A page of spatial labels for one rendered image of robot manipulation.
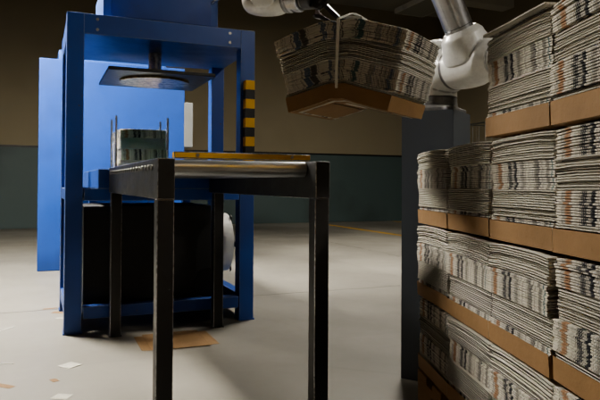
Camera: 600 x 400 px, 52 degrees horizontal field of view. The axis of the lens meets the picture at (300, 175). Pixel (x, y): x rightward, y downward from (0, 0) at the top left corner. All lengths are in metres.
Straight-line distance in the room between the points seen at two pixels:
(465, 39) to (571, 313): 1.25
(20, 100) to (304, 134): 4.88
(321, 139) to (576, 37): 10.66
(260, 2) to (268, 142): 9.33
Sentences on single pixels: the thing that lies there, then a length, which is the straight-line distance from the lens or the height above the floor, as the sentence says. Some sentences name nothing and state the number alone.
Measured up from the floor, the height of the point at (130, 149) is 0.93.
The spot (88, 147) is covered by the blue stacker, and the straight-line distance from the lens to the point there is 5.47.
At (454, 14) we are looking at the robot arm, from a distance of 2.22.
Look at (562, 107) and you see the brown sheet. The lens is 1.18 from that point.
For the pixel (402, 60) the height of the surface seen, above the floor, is 1.06.
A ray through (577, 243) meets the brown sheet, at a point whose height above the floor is 0.63.
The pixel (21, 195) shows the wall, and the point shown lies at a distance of 10.60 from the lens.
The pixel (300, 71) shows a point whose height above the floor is 1.05.
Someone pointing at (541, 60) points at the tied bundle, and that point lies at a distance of 1.29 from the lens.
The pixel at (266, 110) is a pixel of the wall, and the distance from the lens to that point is 11.34.
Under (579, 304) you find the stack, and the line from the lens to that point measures 1.15.
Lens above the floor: 0.73
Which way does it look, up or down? 1 degrees up
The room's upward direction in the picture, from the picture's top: straight up
